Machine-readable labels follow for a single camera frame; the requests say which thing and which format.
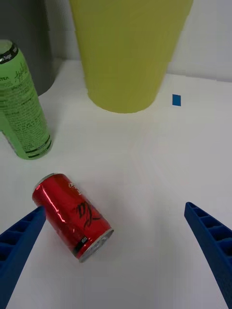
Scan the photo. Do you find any grey plastic waste bin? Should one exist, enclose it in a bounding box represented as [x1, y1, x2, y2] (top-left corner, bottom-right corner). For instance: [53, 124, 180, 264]
[0, 0, 58, 97]

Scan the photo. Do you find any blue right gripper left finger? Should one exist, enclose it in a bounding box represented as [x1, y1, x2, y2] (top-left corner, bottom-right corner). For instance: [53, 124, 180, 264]
[0, 206, 47, 309]

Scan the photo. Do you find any yellow-green plastic waste bin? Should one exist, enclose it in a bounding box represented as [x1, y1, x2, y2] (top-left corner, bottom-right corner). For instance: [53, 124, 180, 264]
[69, 0, 194, 114]

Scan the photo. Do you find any light green drink can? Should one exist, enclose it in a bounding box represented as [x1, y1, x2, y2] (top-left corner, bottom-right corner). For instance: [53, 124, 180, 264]
[0, 40, 53, 161]

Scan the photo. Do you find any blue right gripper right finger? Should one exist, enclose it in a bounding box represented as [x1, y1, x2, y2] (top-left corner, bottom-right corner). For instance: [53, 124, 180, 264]
[184, 201, 232, 309]

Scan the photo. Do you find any red drink can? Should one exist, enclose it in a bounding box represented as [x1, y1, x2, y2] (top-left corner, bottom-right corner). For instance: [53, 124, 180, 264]
[32, 172, 115, 263]

